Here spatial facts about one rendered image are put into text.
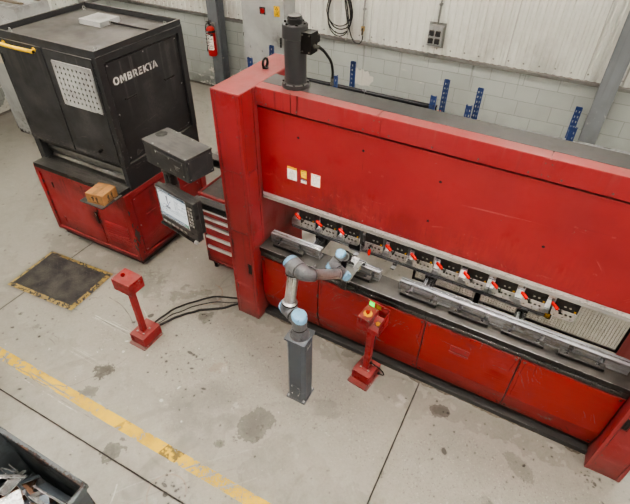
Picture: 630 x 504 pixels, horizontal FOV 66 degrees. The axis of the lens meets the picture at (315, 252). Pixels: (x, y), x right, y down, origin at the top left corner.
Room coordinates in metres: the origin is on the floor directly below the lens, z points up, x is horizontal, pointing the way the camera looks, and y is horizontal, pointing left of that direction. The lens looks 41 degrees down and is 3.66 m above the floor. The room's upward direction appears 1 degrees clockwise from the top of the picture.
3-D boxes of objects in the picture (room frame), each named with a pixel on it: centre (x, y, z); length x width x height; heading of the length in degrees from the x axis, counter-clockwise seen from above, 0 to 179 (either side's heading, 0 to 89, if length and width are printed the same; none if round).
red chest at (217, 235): (4.05, 0.83, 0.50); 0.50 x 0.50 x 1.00; 61
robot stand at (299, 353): (2.39, 0.11, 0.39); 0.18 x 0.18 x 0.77; 63
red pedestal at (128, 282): (2.96, 1.59, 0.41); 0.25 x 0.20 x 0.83; 151
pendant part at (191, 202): (3.09, 1.04, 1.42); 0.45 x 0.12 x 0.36; 52
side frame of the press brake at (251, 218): (3.65, 0.45, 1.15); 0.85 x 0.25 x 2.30; 151
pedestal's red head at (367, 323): (2.59, -0.47, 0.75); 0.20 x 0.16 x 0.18; 54
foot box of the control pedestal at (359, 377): (2.57, -0.45, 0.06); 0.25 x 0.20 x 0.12; 144
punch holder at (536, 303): (2.37, -1.53, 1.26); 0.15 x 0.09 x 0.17; 61
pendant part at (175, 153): (3.19, 1.03, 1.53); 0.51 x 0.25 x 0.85; 52
